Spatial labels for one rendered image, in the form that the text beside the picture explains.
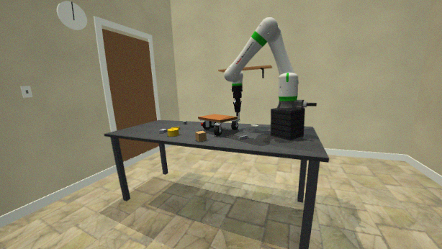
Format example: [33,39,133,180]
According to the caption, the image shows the yellow cylinder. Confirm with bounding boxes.
[168,128,179,137]

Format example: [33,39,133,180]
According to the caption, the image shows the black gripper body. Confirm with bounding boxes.
[233,92,242,104]

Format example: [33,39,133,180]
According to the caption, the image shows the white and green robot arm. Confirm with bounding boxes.
[224,17,317,110]

